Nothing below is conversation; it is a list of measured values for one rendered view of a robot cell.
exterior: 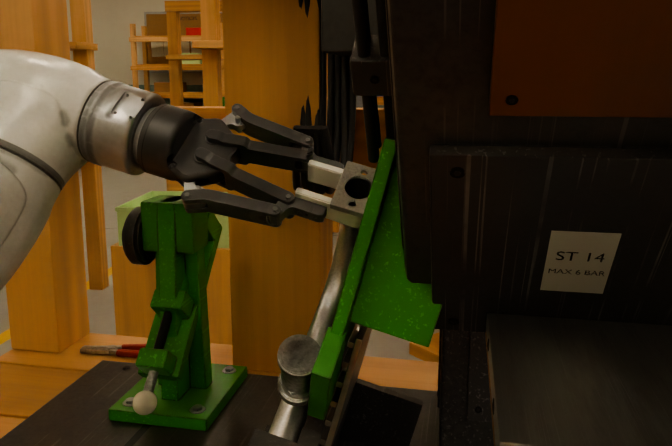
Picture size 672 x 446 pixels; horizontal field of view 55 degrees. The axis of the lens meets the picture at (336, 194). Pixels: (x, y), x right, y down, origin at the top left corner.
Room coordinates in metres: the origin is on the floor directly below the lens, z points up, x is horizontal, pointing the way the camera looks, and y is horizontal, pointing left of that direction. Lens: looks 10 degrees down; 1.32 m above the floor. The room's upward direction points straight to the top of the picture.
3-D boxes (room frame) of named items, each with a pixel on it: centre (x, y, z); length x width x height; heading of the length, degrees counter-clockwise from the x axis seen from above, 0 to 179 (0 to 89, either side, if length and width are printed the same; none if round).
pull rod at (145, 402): (0.71, 0.22, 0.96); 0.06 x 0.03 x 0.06; 169
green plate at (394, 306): (0.55, -0.06, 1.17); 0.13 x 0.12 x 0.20; 79
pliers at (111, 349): (0.98, 0.34, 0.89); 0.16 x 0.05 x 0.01; 87
